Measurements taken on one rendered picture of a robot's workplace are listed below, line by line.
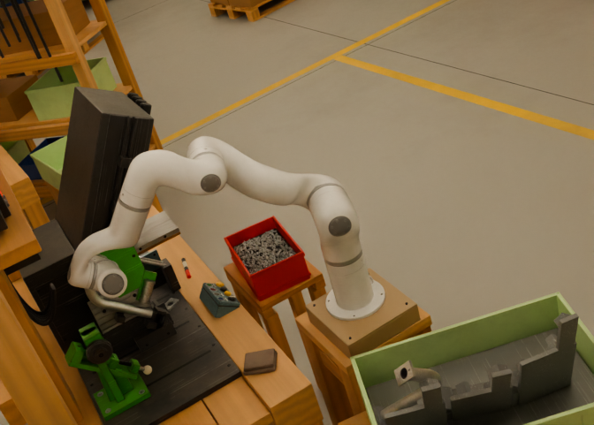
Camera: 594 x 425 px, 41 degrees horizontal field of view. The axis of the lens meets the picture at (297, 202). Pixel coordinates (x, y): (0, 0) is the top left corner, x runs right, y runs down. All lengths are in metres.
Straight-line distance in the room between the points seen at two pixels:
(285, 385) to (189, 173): 0.69
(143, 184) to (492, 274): 2.26
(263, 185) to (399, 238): 2.26
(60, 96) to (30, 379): 3.53
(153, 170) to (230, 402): 0.73
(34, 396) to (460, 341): 1.15
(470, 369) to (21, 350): 1.19
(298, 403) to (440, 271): 1.88
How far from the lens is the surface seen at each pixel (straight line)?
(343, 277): 2.38
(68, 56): 5.05
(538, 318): 2.36
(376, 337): 2.41
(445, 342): 2.30
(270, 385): 2.35
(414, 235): 4.35
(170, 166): 2.10
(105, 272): 2.26
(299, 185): 2.23
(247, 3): 8.51
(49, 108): 5.42
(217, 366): 2.48
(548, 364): 2.09
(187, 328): 2.67
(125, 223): 2.19
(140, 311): 2.63
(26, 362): 1.95
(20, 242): 2.16
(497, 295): 3.86
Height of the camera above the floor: 2.46
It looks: 30 degrees down
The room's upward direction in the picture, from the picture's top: 17 degrees counter-clockwise
